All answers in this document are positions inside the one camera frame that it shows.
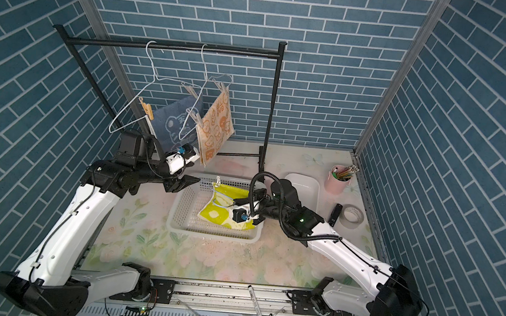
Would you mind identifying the beige clothespin far left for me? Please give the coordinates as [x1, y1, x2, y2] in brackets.
[139, 97, 154, 121]

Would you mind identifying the beige clothespin orange towel upper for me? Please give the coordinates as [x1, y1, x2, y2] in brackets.
[213, 79, 234, 94]

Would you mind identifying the white rectangular tray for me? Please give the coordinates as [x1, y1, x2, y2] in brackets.
[285, 173, 320, 212]

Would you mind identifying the orange bunny towel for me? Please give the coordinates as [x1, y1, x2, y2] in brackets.
[196, 88, 235, 166]

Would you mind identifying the beige clothespin on blue towel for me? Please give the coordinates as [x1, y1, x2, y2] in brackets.
[182, 84, 199, 99]

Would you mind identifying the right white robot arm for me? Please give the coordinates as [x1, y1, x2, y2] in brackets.
[227, 172, 429, 316]

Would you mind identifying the white wire hanger middle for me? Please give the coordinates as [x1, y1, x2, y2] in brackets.
[178, 42, 237, 134]

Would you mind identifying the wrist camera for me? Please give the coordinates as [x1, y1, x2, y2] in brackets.
[165, 143, 201, 175]
[231, 205, 259, 224]

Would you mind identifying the beige clothespin orange towel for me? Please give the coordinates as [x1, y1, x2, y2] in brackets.
[189, 109, 204, 128]
[213, 79, 234, 94]

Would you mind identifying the roll of tape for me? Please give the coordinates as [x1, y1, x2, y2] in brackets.
[339, 204, 365, 229]

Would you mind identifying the black marker on rail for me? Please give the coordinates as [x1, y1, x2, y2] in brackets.
[248, 285, 263, 316]

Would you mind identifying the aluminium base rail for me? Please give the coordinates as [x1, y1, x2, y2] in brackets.
[47, 265, 409, 316]

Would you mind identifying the black object beside tape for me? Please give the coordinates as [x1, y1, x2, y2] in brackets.
[327, 203, 343, 228]

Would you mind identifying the yellow green towel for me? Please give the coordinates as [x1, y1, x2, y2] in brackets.
[196, 180, 265, 232]

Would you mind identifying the white wire hanger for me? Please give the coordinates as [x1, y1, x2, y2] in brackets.
[178, 42, 237, 134]
[108, 37, 203, 142]

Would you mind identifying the white wire hanger left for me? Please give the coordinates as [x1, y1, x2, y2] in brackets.
[108, 37, 203, 142]

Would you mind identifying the black corrugated cable hose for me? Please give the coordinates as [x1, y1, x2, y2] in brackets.
[245, 170, 347, 245]

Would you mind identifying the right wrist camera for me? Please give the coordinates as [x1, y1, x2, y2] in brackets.
[231, 205, 259, 224]

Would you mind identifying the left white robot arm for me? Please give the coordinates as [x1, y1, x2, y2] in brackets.
[0, 131, 200, 316]

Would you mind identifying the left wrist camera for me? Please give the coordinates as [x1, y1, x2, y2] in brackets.
[165, 143, 201, 175]

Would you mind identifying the pink metal pen bucket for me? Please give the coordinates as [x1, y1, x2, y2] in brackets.
[324, 165, 352, 195]

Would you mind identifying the blue bear towel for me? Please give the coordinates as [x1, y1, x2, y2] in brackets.
[151, 96, 203, 152]

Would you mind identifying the bundle of coloured pencils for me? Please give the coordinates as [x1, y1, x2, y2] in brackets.
[334, 165, 360, 181]

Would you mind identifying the black clothes rack frame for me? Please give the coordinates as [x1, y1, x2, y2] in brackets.
[41, 21, 288, 183]

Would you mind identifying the beige clothespin orange towel lower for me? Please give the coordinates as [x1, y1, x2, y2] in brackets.
[189, 109, 204, 128]

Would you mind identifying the white perforated plastic basket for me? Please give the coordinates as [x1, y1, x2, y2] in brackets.
[167, 173, 263, 244]

